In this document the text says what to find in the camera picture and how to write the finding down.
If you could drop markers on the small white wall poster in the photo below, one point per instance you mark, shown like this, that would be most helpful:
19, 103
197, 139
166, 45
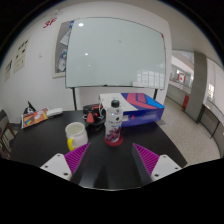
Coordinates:
8, 70

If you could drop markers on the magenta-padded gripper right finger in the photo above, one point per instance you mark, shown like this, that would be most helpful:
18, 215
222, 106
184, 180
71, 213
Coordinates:
165, 166

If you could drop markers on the small white rectangular block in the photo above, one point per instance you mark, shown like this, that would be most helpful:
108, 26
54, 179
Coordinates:
55, 112

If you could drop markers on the red wall sign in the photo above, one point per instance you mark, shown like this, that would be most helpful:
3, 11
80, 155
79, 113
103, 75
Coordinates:
49, 23

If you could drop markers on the red and black tool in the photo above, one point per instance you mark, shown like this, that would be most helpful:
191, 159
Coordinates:
93, 115

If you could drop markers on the blue white red cardboard box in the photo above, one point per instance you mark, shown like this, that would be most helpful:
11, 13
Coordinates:
143, 108

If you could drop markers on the colourful printed booklet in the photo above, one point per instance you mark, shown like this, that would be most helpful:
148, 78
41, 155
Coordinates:
35, 118

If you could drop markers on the clear black-capped drink bottle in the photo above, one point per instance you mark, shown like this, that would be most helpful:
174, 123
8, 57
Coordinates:
114, 123

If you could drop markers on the grey wall pinboard with papers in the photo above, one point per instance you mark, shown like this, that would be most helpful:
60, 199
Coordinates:
59, 63

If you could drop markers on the large whiteboard on stand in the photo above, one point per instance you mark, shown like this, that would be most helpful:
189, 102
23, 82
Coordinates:
116, 53

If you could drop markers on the large white wall poster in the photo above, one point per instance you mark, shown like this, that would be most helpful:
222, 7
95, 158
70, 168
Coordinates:
20, 56

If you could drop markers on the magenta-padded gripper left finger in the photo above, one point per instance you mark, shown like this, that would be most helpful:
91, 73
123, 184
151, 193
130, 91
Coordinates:
55, 165

